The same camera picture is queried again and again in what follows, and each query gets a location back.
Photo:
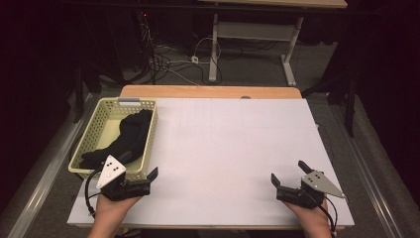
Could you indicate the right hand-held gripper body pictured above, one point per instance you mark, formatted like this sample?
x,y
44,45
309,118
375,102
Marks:
x,y
318,183

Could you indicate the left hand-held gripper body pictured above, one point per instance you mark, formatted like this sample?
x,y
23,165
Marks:
x,y
112,172

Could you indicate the black knit garment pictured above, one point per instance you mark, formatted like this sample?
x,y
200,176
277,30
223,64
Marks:
x,y
132,132

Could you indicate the pale green plastic basket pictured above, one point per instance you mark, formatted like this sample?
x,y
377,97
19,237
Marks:
x,y
105,129

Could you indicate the person's right hand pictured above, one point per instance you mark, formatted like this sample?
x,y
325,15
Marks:
x,y
313,218

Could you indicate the person's left hand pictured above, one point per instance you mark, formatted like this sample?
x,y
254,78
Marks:
x,y
107,211

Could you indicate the white board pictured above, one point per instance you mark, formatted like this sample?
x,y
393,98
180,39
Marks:
x,y
214,148

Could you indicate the black stand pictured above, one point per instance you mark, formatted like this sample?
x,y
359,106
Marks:
x,y
350,109
78,92

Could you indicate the grey table grommet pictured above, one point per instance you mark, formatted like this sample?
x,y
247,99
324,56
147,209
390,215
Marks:
x,y
245,97

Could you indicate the white plug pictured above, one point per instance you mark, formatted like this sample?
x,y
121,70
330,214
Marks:
x,y
194,59

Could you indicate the desk with white legs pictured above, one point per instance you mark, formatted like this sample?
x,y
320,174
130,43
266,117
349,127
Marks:
x,y
213,49

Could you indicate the metal floor rail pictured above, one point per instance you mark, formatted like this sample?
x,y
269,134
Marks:
x,y
41,185
371,185

